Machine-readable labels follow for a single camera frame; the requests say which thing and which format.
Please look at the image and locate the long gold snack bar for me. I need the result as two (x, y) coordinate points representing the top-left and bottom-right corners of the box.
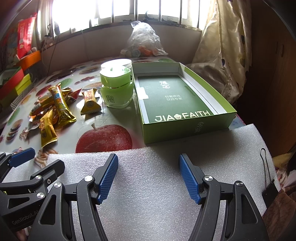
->
(49, 84), (77, 126)

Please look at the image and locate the yellow peanut crisp packet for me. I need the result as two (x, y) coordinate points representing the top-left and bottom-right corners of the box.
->
(80, 89), (101, 115)

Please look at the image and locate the black binder clip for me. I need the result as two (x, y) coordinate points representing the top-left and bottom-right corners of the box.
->
(259, 148), (278, 208)

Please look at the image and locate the red woven box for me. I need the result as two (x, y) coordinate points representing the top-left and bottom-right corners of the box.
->
(0, 67), (24, 99)

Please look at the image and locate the yellow-green box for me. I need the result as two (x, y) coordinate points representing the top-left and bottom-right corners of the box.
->
(1, 74), (31, 106)

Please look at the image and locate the fruit print tablecloth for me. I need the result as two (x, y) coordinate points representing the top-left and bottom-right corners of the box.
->
(0, 55), (246, 167)

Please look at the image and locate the white foam sheet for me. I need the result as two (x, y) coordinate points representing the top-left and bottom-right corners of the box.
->
(2, 123), (282, 241)

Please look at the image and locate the black smartphone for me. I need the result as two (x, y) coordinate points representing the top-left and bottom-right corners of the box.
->
(46, 68), (76, 83)

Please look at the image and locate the orange storage box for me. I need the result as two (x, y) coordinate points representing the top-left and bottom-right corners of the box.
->
(16, 50), (41, 71)

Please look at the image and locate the green cosmetic jar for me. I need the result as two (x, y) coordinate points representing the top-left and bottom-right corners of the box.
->
(100, 59), (134, 108)

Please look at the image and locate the red paper bag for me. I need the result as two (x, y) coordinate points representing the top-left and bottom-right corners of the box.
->
(17, 13), (37, 59)

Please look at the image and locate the green cardboard box tray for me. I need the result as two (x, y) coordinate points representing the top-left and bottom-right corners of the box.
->
(132, 62), (237, 144)

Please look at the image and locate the cream patterned curtain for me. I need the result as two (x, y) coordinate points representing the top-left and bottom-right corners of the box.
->
(188, 1), (252, 104)

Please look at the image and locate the clear plastic bag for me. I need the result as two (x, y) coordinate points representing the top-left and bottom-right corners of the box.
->
(120, 21), (168, 58)

